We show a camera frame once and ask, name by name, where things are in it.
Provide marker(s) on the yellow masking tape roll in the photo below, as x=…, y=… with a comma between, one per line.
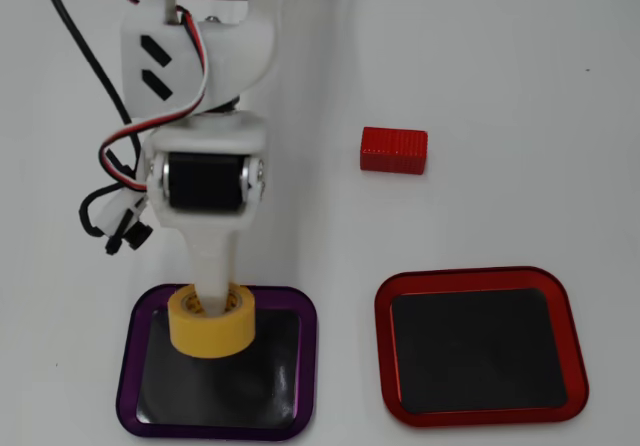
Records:
x=210, y=336

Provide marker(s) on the red metal tray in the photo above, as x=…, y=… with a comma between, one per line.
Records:
x=480, y=351

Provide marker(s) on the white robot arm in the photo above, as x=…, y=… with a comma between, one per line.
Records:
x=235, y=51

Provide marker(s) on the purple metal tray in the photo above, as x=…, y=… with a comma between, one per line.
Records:
x=225, y=396

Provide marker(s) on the red ribbed block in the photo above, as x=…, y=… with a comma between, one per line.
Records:
x=394, y=150

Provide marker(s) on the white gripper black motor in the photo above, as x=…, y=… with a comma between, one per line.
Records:
x=204, y=178

